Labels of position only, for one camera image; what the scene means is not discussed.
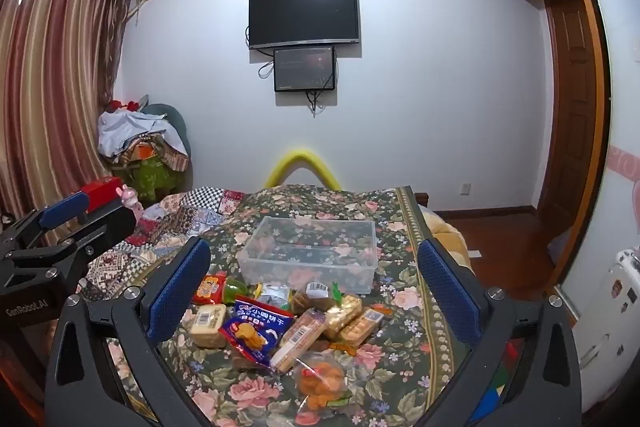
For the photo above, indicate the yellow foam tube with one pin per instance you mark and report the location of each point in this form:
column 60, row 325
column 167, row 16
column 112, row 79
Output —
column 300, row 155

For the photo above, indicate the white paper sheet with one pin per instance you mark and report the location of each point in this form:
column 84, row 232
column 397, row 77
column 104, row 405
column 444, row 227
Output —
column 475, row 253

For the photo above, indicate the yellow cake packet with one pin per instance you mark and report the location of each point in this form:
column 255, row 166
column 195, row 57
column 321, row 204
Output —
column 207, row 324

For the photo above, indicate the black wall television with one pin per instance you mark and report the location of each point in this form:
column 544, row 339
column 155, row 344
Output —
column 302, row 14

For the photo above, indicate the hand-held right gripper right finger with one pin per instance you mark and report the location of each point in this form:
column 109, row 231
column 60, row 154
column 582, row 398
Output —
column 447, row 289

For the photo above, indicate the patchwork quilt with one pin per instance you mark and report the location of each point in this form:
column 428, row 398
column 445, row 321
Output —
column 175, row 219

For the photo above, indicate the clear puffed rice packet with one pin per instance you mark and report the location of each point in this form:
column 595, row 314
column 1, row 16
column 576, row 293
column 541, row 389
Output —
column 342, row 314
column 365, row 324

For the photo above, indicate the striped brown curtain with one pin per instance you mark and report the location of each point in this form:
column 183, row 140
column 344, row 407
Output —
column 55, row 82

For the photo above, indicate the blue biscuit packet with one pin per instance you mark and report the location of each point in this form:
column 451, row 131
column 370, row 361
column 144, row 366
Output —
column 252, row 332

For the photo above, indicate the long bread stick packet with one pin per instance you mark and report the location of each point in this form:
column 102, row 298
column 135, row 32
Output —
column 297, row 339

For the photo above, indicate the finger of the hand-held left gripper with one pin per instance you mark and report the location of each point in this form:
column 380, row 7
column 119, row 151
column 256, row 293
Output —
column 112, row 224
column 65, row 209

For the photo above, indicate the red box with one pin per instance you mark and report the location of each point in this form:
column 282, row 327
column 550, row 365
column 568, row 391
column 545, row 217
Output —
column 102, row 193

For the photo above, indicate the white wall socket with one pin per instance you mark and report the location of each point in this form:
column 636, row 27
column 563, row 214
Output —
column 465, row 189

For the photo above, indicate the orange snack bag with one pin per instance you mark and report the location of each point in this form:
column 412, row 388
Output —
column 320, row 382

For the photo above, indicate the clear plastic storage box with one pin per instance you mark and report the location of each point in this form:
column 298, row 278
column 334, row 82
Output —
column 280, row 257

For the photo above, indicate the dark silver snack packet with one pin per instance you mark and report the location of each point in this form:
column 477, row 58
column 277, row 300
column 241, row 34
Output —
column 272, row 294

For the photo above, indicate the red snack packet yellow label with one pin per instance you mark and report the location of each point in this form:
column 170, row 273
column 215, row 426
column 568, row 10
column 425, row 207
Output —
column 210, row 289

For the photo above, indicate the purple cloth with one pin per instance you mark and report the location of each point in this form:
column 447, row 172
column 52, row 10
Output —
column 560, row 244

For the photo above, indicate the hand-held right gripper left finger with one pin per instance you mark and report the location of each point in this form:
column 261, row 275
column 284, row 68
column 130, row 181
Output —
column 180, row 289

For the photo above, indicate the brown snack packet white label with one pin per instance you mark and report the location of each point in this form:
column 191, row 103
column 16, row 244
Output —
column 312, row 297

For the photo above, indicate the green snack packet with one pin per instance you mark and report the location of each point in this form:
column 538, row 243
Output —
column 234, row 293

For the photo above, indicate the pile of clothes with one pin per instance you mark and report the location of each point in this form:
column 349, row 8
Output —
column 130, row 132

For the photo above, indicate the dark rounded chair back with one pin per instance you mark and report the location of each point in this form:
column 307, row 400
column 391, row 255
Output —
column 175, row 119

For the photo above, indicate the white sliding door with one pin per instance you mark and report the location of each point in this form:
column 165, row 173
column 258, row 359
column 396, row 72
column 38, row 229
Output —
column 620, row 82

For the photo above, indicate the green floral cloth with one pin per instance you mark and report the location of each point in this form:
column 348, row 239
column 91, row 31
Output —
column 150, row 179

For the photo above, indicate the yellow fleece blanket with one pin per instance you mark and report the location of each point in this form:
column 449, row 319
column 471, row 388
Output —
column 447, row 234

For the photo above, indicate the white appliance with stickers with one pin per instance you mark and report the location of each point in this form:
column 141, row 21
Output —
column 607, row 322

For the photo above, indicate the pink toy figure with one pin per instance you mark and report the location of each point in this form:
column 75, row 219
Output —
column 131, row 202

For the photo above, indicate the small black wall monitor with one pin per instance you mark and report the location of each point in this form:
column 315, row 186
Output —
column 304, row 69

